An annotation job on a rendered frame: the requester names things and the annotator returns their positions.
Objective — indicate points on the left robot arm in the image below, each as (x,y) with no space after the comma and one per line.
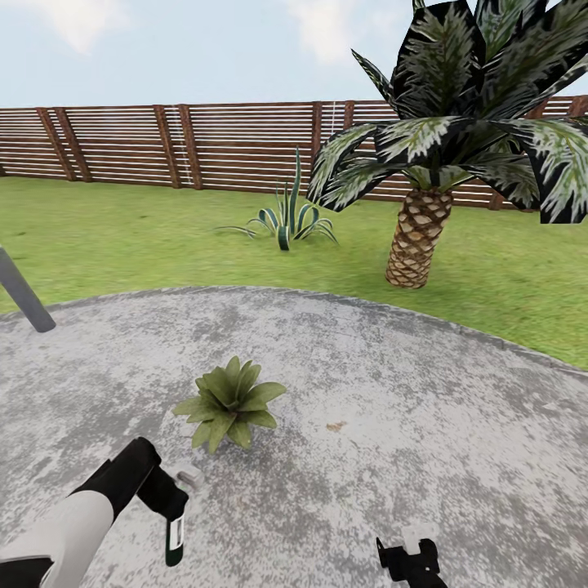
(57,551)

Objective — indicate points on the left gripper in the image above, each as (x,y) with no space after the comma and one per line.
(168,500)

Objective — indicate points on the bush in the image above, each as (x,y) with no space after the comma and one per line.
(288,215)
(460,88)

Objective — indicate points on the pot plant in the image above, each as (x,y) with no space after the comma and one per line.
(228,404)

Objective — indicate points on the insectifuge atomizer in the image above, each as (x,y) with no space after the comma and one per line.
(175,540)

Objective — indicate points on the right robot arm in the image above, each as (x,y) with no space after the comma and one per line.
(416,560)

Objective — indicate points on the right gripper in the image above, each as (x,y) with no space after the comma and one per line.
(403,566)

